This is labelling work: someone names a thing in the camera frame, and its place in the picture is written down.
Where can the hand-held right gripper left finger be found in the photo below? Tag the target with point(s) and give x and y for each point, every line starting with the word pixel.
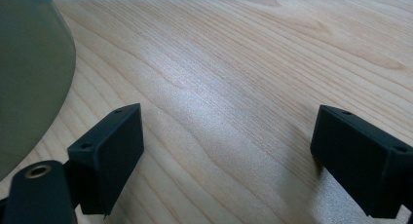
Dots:
pixel 110 159

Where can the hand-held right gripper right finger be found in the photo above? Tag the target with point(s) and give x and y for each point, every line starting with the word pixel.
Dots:
pixel 360 165

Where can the green ribbed plastic trash bin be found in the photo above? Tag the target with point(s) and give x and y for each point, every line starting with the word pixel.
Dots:
pixel 29 74

